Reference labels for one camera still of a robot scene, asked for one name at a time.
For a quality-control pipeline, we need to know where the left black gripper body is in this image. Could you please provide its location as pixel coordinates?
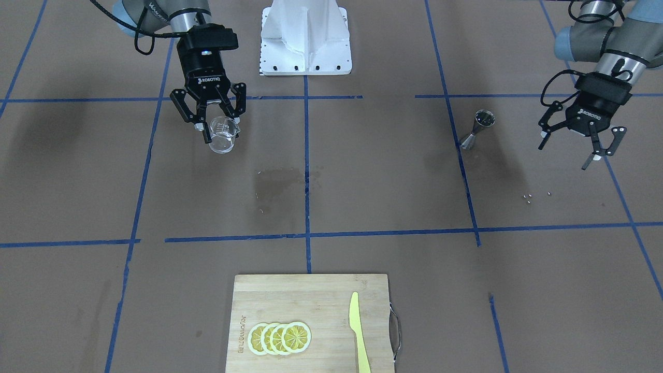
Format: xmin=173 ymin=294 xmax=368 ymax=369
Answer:
xmin=566 ymin=73 xmax=632 ymax=137

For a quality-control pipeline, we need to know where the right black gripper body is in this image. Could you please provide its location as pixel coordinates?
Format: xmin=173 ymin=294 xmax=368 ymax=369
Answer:
xmin=176 ymin=24 xmax=238 ymax=107

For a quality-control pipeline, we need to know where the clear glass measuring cup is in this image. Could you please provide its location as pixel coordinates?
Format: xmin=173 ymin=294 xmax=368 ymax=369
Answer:
xmin=209 ymin=116 xmax=241 ymax=155

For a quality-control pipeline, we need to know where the steel jigger cup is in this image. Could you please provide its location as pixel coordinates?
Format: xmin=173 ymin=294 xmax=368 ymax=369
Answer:
xmin=459 ymin=109 xmax=496 ymax=150

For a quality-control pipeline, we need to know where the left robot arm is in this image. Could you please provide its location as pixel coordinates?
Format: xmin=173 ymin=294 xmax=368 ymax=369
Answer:
xmin=538 ymin=1 xmax=662 ymax=169

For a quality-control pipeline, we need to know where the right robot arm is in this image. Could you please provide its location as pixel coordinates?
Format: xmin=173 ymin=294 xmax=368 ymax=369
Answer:
xmin=112 ymin=1 xmax=247 ymax=153

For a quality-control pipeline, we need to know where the brown table mat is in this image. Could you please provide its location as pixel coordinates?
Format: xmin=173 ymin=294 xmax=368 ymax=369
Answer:
xmin=1 ymin=1 xmax=662 ymax=372

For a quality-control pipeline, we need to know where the wooden cutting board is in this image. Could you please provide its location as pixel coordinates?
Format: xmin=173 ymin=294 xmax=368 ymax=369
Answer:
xmin=225 ymin=274 xmax=395 ymax=372

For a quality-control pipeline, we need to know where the yellow plastic knife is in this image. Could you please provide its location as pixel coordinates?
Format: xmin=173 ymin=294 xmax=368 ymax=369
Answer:
xmin=349 ymin=291 xmax=371 ymax=372

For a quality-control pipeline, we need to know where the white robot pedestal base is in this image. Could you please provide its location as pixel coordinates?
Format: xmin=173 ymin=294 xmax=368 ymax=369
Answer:
xmin=259 ymin=1 xmax=353 ymax=76

